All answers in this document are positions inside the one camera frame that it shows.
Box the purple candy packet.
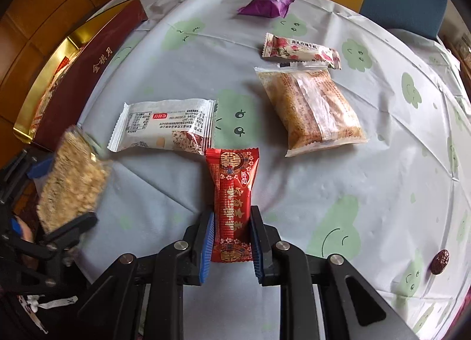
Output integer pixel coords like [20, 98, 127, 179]
[236, 0, 296, 18]

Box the small red snack packet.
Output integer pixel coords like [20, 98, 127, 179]
[205, 147, 260, 263]

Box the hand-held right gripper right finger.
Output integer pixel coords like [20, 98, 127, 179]
[249, 205, 418, 340]

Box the cloud print tablecloth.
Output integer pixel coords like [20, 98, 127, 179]
[74, 0, 471, 340]

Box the large red snack bag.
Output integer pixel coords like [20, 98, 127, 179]
[31, 55, 79, 134]

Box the white snack bar packet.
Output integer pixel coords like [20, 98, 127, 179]
[107, 99, 216, 156]

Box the gold tin box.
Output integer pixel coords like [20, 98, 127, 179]
[13, 0, 148, 153]

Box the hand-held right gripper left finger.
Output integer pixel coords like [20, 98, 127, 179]
[75, 211, 216, 340]

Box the red date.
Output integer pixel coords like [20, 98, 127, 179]
[430, 249, 451, 275]

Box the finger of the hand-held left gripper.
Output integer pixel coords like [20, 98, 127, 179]
[0, 212, 99, 285]
[0, 148, 56, 208]

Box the clear sesame cake packet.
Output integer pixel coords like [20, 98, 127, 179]
[255, 62, 369, 157]

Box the clear oat crisp packet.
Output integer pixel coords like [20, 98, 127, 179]
[36, 126, 113, 234]

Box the pink floral nougat packet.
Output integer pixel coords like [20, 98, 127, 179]
[261, 32, 342, 70]

